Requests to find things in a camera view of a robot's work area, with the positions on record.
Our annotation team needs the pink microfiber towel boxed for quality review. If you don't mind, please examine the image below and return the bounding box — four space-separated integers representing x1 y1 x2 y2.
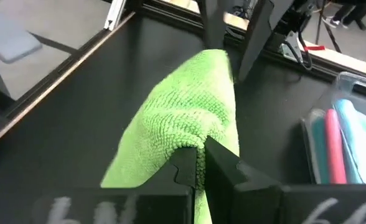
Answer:
324 108 348 185

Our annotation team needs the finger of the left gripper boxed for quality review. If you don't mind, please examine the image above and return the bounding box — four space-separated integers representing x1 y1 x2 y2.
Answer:
200 0 228 50
237 0 296 83

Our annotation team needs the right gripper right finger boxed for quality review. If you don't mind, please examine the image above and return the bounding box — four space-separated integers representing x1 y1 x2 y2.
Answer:
204 135 283 224

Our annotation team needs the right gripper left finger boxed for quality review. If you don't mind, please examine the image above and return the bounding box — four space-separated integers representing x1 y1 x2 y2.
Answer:
139 147 199 224

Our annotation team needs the clear plastic bin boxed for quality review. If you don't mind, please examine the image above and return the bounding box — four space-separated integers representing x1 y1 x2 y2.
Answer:
300 71 366 186

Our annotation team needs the light blue microfiber towel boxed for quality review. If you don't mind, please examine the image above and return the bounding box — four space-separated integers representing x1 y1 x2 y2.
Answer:
334 98 366 185

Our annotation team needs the person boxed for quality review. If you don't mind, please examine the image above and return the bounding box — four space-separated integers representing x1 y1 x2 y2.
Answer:
321 0 366 31

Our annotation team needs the silver aluminium bar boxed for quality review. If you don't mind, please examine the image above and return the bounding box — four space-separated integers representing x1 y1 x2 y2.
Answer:
103 0 127 31

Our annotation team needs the green microfiber towel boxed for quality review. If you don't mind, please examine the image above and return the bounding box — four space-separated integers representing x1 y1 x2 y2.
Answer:
100 49 240 224

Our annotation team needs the silver corner bracket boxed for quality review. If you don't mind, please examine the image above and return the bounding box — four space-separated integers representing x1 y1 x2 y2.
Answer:
279 30 305 63

